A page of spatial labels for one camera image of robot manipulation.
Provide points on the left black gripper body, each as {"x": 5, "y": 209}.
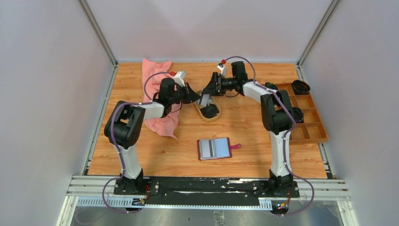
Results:
{"x": 179, "y": 95}

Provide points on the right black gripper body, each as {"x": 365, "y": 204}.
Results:
{"x": 228, "y": 84}

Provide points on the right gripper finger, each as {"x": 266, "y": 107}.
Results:
{"x": 215, "y": 77}
{"x": 211, "y": 88}

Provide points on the yellow oval tray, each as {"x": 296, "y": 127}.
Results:
{"x": 210, "y": 101}

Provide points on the black credit card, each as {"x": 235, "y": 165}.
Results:
{"x": 210, "y": 111}

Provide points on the grey striped credit card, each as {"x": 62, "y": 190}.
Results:
{"x": 206, "y": 149}

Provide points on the red leather card holder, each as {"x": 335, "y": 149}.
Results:
{"x": 223, "y": 148}

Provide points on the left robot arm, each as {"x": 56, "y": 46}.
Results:
{"x": 123, "y": 127}

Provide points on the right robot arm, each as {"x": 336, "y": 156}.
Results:
{"x": 277, "y": 117}

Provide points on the black green round cap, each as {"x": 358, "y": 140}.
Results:
{"x": 271, "y": 85}

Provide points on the black round cap top right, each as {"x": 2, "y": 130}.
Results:
{"x": 300, "y": 87}

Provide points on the black round cap middle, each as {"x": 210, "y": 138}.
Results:
{"x": 298, "y": 115}

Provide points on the brown compartment organizer tray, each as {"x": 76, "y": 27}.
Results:
{"x": 312, "y": 130}

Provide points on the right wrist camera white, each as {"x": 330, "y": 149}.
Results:
{"x": 221, "y": 66}

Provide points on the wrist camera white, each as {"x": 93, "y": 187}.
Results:
{"x": 221, "y": 66}
{"x": 179, "y": 78}

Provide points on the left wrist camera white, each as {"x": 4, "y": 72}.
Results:
{"x": 179, "y": 78}

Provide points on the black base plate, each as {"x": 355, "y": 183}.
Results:
{"x": 191, "y": 191}

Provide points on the aluminium frame rail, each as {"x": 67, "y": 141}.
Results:
{"x": 99, "y": 191}

